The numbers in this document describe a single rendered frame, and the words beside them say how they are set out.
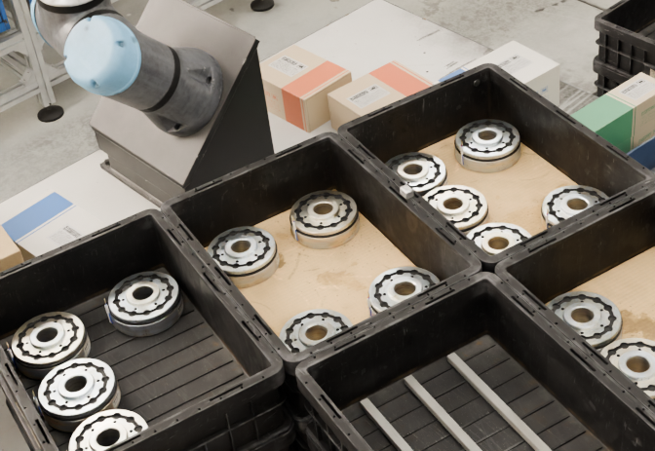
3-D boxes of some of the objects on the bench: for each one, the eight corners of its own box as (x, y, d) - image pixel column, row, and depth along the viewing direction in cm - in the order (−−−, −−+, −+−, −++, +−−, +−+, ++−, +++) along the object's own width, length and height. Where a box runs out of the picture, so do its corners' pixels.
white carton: (479, 151, 217) (477, 109, 212) (434, 124, 225) (432, 83, 220) (558, 105, 226) (559, 63, 220) (514, 80, 234) (513, 40, 228)
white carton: (6, 265, 207) (-9, 225, 201) (63, 229, 213) (50, 188, 207) (76, 317, 195) (62, 275, 189) (134, 276, 201) (123, 235, 195)
